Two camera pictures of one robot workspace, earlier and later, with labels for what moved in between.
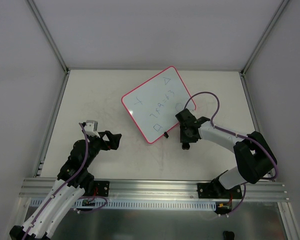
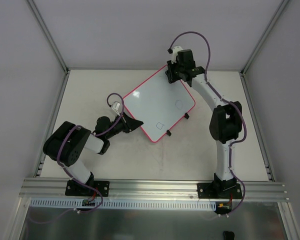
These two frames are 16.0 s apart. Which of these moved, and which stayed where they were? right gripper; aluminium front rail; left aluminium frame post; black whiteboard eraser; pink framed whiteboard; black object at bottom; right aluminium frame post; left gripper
Moved: right gripper; black whiteboard eraser; left gripper
Stayed: left aluminium frame post; aluminium front rail; right aluminium frame post; black object at bottom; pink framed whiteboard
